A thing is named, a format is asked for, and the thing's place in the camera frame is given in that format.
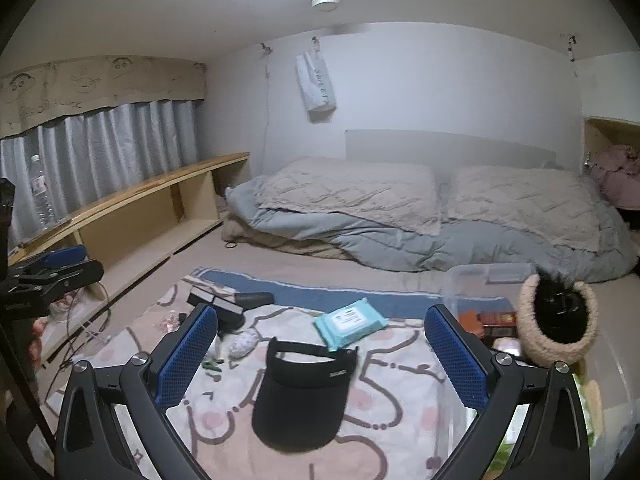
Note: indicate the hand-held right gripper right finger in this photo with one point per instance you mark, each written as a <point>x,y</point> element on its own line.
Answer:
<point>457,360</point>

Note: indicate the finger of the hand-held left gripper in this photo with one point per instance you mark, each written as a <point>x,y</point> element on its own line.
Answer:
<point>62,256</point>
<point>75,274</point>

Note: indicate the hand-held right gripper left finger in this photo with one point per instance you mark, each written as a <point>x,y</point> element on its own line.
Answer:
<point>187,355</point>

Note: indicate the clear plastic storage box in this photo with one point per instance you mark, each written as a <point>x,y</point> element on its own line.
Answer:
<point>465,280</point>

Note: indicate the black furry hair clip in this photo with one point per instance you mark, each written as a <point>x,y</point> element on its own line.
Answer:
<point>560,320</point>

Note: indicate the black sun visor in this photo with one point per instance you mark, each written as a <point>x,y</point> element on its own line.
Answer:
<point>300,410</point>

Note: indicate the person's left hand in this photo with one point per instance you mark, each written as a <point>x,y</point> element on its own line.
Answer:
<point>36,345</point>

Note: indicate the green hair clips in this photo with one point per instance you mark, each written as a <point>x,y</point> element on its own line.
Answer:
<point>212,365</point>

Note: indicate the pink plastic packet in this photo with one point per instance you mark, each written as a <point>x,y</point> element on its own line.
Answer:
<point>172,322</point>

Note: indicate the orange packet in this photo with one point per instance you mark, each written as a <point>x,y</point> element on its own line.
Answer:
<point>469,321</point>

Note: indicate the white crumpled cloth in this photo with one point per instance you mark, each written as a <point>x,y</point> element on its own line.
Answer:
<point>242,344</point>

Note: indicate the clear water bottle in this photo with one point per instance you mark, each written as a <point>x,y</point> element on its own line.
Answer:
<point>42,195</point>

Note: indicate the brown printed box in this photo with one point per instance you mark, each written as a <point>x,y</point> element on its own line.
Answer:
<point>500,319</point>

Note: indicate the black cardboard box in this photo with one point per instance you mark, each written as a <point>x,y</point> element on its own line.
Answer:
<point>200,296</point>
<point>229,312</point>

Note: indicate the printed blanket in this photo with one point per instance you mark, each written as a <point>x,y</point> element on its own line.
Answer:
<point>390,410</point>

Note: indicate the black glasses case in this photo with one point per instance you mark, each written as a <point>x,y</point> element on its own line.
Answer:
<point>255,299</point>

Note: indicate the wooden shelf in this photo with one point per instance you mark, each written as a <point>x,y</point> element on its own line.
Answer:
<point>130,195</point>

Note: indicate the teal wet wipes pack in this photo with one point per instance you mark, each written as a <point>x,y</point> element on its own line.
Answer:
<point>345,325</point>

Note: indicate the grey curtain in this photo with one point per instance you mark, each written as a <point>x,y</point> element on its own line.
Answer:
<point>125,145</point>

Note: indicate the grey blue duvet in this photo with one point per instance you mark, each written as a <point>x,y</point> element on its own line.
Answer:
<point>380,245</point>

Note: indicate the tan blanket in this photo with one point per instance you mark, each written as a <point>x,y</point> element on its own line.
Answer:
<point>270,242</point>

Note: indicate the beige quilted pillow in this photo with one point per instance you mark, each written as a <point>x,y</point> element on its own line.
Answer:
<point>350,190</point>
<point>525,205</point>

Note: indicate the beige printed valance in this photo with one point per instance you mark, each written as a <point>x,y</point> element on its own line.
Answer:
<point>100,85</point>

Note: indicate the grey headboard panel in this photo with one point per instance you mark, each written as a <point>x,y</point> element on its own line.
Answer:
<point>450,147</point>

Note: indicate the pink clothes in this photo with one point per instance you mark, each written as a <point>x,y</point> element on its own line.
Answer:
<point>617,170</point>

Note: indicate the wooden closet niche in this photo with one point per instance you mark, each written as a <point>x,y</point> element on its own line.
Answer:
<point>612,130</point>

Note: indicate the white hanging bag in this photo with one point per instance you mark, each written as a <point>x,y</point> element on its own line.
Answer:
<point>315,90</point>

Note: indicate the smoke detector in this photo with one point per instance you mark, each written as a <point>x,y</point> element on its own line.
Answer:
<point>325,2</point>

